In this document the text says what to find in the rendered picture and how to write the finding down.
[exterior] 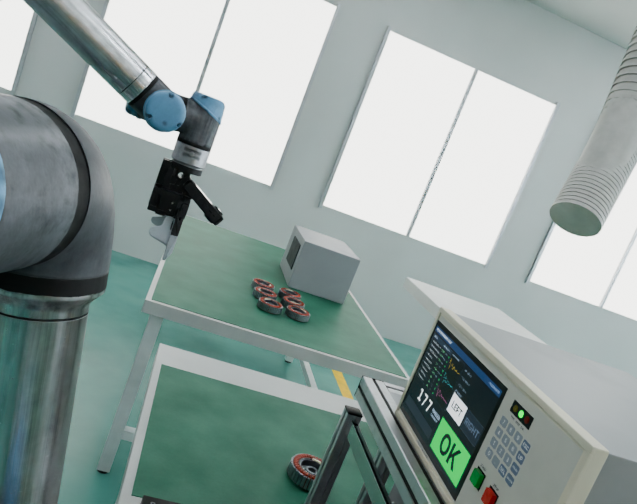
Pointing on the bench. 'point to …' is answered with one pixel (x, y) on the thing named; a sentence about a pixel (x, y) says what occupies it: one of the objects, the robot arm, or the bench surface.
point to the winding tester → (548, 424)
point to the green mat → (235, 445)
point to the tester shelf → (395, 441)
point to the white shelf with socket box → (431, 297)
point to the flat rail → (366, 464)
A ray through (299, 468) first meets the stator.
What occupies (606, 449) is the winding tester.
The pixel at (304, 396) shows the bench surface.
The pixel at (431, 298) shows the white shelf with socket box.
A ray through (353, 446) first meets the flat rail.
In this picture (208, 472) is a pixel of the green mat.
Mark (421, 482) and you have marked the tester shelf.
